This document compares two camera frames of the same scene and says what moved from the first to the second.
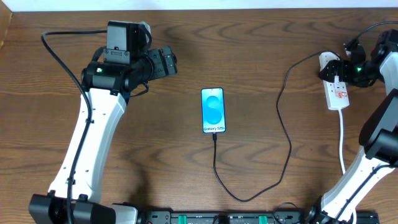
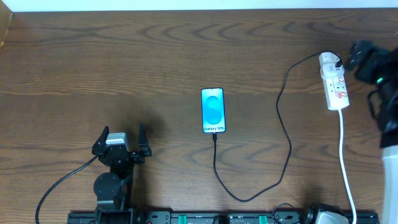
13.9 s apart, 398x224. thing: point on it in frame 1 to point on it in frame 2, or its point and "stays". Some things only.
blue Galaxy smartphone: [213, 110] stays
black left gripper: [160, 62] to [119, 154]
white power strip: [336, 94] stays
